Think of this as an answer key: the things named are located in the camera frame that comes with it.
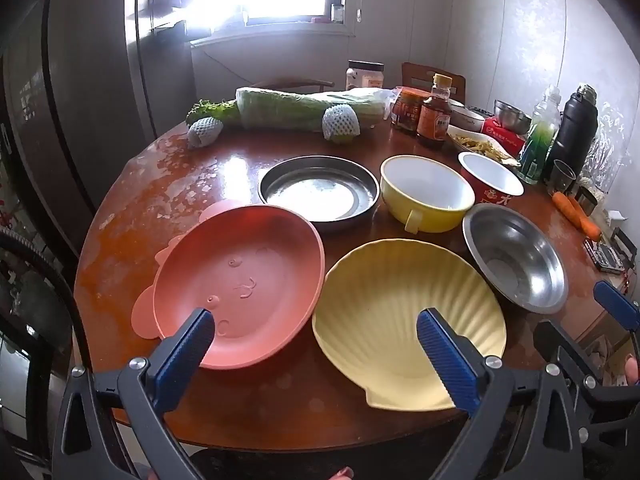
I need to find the small digital scale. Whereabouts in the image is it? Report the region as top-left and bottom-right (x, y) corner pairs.
(584, 237), (626, 274)

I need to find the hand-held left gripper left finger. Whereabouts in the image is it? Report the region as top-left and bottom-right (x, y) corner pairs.
(52, 307), (218, 480)

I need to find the white ceramic bowl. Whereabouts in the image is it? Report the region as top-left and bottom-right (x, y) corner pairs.
(447, 100), (486, 133)

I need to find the fruit in white foam net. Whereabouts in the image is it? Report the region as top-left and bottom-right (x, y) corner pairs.
(187, 116), (224, 149)
(321, 105), (361, 143)

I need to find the pink animal-shaped plate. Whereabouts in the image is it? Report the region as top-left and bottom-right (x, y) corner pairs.
(131, 200), (327, 371)

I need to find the black metal stand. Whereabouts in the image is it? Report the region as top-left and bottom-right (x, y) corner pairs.
(612, 227), (638, 261)

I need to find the yellow shell-shaped plate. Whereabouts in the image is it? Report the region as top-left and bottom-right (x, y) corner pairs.
(311, 238), (507, 411)

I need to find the wooden armchair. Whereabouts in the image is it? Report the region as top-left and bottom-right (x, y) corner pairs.
(247, 77), (335, 93)

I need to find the small steel cup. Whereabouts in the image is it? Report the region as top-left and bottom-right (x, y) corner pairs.
(575, 187), (601, 218)

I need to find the clear plastic bag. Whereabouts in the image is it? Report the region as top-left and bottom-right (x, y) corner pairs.
(582, 102), (633, 196)

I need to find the clear jar with black lid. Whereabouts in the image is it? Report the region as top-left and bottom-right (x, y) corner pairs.
(345, 60), (385, 92)

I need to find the wooden chair with flat back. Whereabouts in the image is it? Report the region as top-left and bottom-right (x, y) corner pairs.
(401, 61), (467, 106)

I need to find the green leaf lettuce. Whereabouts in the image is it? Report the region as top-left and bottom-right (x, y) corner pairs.
(186, 99), (242, 128)

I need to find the black thermos flask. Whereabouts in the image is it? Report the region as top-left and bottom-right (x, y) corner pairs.
(547, 84), (599, 186)

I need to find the small stainless steel bowl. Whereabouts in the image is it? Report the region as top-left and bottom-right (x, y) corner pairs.
(493, 99), (532, 135)

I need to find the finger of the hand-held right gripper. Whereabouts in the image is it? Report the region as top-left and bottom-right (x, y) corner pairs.
(593, 280), (640, 333)
(532, 320), (612, 392)

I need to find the red bowl white inside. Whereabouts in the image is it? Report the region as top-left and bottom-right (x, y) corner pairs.
(458, 152), (525, 207)

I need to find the round stainless steel plate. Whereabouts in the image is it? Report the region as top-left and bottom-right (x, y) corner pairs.
(257, 156), (381, 233)

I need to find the grey refrigerator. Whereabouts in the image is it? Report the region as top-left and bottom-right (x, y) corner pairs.
(42, 0), (196, 211)

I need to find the white plate of food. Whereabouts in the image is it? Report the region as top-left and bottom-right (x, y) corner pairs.
(446, 126), (521, 167)

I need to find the brown sauce bottle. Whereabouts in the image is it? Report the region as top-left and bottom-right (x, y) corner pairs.
(416, 73), (453, 150)

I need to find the green dish soap bottle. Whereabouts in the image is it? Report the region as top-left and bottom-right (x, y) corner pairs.
(517, 85), (562, 184)

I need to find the large stainless steel bowl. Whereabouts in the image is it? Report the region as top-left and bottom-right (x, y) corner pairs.
(462, 203), (569, 315)

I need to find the red tissue box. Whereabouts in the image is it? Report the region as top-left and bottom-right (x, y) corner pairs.
(482, 116), (528, 158)

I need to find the red sauce jar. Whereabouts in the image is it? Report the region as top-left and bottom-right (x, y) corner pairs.
(390, 87), (430, 136)

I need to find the wrapped napa cabbage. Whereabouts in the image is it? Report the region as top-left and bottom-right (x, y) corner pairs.
(235, 86), (396, 133)

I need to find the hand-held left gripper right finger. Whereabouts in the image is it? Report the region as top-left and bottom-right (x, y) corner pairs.
(416, 307), (596, 480)

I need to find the yellow bowl with handle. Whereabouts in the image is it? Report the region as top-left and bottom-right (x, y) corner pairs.
(379, 155), (476, 235)

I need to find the clear glass cup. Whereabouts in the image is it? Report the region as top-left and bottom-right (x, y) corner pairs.
(547, 159), (577, 196)

